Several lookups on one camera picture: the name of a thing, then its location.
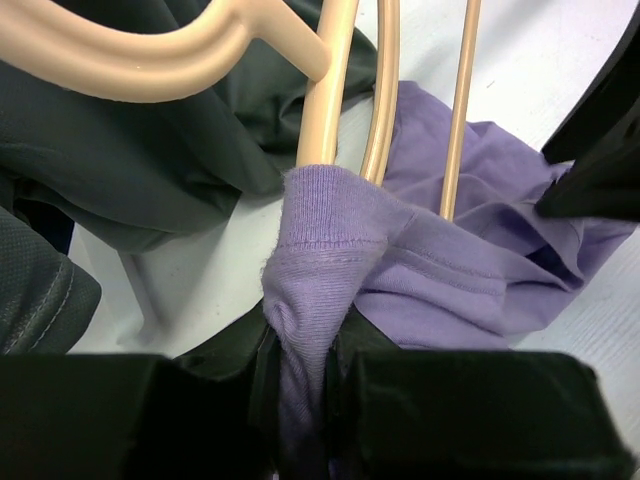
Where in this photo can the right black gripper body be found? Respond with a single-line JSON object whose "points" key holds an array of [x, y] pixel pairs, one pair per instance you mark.
{"points": [[600, 136]]}

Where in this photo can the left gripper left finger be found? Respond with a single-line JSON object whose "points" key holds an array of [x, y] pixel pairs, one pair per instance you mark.
{"points": [[210, 413]]}

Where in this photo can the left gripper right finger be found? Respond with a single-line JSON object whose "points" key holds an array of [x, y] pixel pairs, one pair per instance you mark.
{"points": [[411, 414]]}

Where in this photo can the purple t-shirt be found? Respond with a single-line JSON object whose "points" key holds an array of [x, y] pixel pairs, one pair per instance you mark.
{"points": [[497, 271]]}

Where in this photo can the beige plastic hanger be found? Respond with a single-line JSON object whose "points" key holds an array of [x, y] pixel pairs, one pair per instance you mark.
{"points": [[62, 48]]}

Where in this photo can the dark grey t-shirt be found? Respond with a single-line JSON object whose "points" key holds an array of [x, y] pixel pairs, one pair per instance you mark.
{"points": [[140, 227]]}

